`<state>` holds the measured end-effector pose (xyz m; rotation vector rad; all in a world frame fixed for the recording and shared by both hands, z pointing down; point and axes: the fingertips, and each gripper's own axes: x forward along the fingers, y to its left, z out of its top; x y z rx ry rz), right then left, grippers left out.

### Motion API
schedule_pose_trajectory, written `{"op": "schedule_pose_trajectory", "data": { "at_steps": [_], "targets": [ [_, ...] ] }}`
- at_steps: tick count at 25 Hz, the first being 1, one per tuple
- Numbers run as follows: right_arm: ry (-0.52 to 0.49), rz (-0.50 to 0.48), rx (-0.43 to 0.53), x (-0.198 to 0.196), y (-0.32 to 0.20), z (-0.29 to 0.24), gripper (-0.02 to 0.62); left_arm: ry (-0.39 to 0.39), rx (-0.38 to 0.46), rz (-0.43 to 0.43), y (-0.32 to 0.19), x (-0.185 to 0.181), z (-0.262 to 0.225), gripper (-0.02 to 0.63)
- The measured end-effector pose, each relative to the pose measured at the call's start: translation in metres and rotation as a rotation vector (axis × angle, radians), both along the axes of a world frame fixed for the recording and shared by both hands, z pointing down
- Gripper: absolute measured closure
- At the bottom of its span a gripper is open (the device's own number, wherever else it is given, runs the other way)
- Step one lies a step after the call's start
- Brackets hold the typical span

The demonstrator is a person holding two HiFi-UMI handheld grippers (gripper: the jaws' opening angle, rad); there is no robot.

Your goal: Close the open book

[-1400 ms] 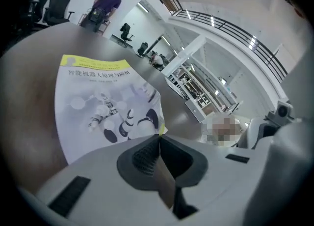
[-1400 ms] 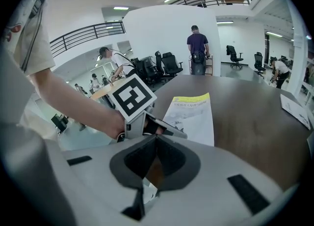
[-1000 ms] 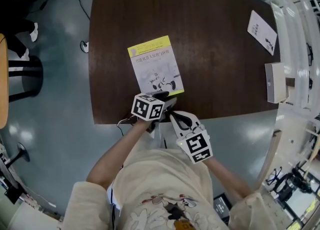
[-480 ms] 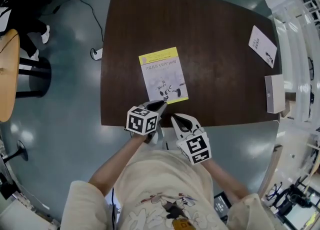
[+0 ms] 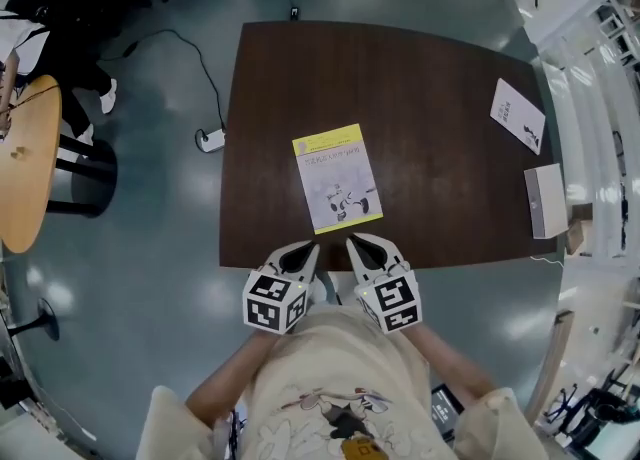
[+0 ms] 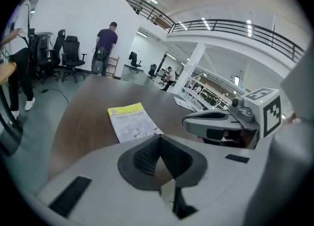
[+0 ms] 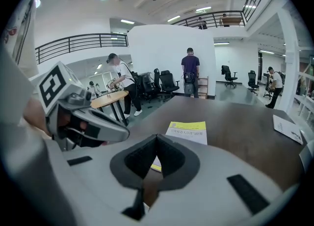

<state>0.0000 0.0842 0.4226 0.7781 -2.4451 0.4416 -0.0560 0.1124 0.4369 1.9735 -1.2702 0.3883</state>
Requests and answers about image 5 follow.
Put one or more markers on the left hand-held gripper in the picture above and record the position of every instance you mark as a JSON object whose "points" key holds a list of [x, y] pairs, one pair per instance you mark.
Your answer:
{"points": [[272, 303]]}

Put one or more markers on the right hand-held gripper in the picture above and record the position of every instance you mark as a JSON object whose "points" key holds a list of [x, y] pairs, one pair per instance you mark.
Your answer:
{"points": [[392, 300]]}

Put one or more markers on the white paper booklet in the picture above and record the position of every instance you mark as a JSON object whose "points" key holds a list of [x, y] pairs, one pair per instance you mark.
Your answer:
{"points": [[340, 183]]}

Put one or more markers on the person's left forearm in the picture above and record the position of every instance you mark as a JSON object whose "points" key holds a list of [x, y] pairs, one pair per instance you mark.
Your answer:
{"points": [[225, 378]]}

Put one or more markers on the person's right forearm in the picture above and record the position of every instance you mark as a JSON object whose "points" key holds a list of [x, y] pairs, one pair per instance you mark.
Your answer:
{"points": [[450, 358]]}

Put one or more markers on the person's left shoe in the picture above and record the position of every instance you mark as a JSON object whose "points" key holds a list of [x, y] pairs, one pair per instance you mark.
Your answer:
{"points": [[320, 290]]}

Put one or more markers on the black handheld screen device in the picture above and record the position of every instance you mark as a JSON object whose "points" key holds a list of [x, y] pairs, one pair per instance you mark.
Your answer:
{"points": [[445, 413]]}

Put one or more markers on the white cardboard box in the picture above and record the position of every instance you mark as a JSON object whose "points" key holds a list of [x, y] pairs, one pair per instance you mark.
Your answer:
{"points": [[547, 198]]}

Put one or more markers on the brown cardboard box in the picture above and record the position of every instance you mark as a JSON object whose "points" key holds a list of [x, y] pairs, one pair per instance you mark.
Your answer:
{"points": [[575, 235]]}

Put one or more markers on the thin white booklet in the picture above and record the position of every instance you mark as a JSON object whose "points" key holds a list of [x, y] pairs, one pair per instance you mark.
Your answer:
{"points": [[515, 113]]}

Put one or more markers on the light wooden board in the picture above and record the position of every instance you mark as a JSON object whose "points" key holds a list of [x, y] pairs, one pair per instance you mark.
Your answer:
{"points": [[555, 363]]}

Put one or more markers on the black floor stand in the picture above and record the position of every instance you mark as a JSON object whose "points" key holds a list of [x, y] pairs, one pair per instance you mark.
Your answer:
{"points": [[49, 318]]}

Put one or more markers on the round wooden table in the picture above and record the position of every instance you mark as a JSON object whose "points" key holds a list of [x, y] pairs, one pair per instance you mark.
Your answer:
{"points": [[25, 183]]}

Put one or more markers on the white shelving unit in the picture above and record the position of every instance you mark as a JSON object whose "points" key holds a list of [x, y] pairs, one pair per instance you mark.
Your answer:
{"points": [[590, 73]]}

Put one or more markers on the small wooden block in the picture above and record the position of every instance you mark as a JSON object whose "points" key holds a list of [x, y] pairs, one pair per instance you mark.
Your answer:
{"points": [[20, 153]]}

